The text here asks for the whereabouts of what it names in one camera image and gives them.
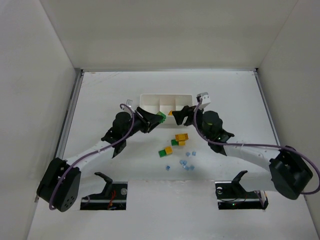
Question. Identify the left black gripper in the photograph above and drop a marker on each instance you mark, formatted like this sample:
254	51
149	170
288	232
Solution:
142	120

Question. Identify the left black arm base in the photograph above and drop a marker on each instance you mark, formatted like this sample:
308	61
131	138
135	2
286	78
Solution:
113	196

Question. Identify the green lego brick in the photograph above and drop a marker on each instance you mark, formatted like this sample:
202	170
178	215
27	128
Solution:
174	142
163	117
162	153

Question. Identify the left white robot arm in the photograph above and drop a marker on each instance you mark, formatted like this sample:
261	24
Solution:
60	184

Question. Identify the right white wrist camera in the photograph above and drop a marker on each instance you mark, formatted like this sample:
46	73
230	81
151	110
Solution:
203	100

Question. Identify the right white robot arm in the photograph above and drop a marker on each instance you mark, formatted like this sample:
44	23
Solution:
288	170

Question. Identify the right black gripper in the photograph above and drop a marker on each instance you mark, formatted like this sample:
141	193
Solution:
189	116

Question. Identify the white divided container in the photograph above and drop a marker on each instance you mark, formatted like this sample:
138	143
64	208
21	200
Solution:
165	103

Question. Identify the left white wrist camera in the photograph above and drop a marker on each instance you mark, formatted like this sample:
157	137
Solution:
129	103

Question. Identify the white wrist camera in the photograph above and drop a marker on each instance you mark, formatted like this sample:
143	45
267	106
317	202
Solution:
203	100
129	103

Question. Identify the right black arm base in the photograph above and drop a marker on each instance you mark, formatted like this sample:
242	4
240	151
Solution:
231	195

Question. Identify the yellow arched lego brick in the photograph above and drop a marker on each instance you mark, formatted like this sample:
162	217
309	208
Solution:
181	138

